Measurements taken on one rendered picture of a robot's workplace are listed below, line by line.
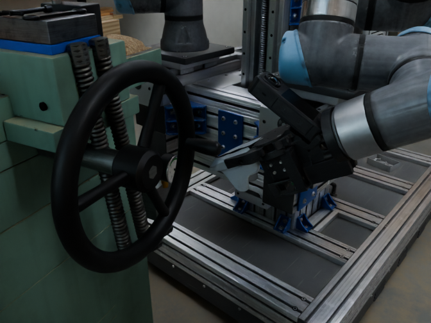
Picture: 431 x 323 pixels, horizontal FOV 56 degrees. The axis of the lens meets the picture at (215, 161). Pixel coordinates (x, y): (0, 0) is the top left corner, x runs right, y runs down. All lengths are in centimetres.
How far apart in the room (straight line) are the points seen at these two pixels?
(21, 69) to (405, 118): 47
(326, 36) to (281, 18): 59
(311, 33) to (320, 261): 91
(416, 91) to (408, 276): 130
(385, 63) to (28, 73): 45
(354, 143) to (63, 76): 37
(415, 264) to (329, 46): 134
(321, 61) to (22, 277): 55
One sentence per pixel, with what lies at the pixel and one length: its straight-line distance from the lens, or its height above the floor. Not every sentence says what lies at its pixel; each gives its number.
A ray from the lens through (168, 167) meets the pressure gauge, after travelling 85.
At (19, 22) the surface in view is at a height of 100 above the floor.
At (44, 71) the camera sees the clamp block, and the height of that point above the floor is 94.
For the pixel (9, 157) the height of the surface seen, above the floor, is 81.
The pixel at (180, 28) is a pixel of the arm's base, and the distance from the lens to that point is 125.
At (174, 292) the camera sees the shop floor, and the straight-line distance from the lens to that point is 153.
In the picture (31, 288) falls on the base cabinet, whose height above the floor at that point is 59.
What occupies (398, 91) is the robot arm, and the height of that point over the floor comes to 93.
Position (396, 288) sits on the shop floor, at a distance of 167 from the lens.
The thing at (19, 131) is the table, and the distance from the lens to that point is 60.
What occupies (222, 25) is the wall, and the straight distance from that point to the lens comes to 411.
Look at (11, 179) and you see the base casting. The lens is 66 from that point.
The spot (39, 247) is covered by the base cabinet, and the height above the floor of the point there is 65.
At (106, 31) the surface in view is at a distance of 99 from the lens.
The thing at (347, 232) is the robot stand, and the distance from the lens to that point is 151.
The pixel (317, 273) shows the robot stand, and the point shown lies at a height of 21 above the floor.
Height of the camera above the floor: 107
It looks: 27 degrees down
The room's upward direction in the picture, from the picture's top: straight up
